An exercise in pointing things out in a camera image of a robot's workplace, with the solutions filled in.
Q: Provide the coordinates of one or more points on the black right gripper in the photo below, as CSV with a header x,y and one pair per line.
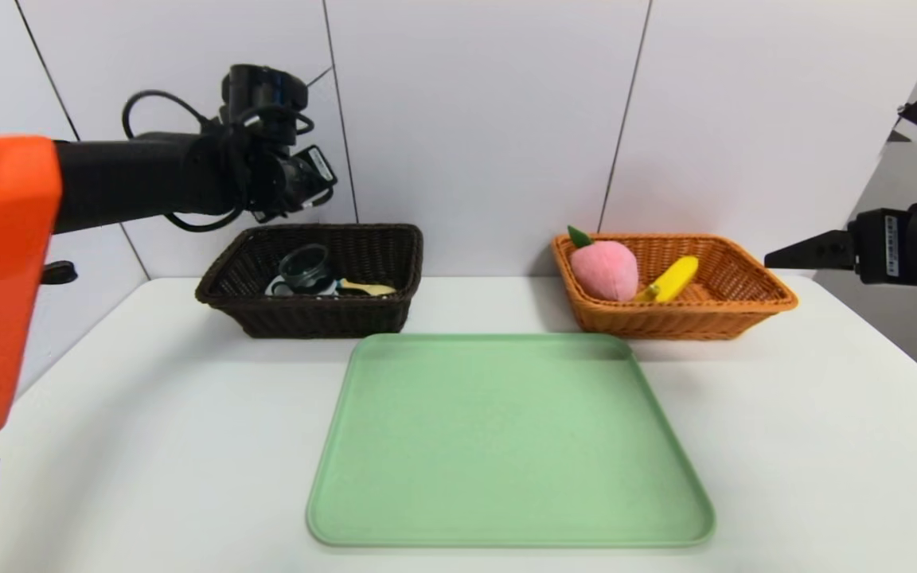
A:
x,y
882,247

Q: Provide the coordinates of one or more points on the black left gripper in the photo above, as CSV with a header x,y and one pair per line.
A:
x,y
321,169

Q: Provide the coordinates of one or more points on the light green plastic tray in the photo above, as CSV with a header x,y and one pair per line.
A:
x,y
506,446

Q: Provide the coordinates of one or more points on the dark brown wicker basket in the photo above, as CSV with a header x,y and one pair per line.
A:
x,y
323,318

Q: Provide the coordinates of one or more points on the white plastic tape spool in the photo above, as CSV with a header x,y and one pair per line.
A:
x,y
274,288

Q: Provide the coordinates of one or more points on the yellow banana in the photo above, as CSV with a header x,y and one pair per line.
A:
x,y
669,280

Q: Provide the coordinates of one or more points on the orange wicker basket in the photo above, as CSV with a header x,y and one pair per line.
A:
x,y
705,318

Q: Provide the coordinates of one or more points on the glass cup with black holder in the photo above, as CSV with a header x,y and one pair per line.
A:
x,y
306,269

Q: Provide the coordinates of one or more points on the small black wall fixture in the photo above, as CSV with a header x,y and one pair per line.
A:
x,y
896,135

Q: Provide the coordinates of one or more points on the pink plush peach toy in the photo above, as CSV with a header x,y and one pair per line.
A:
x,y
606,270

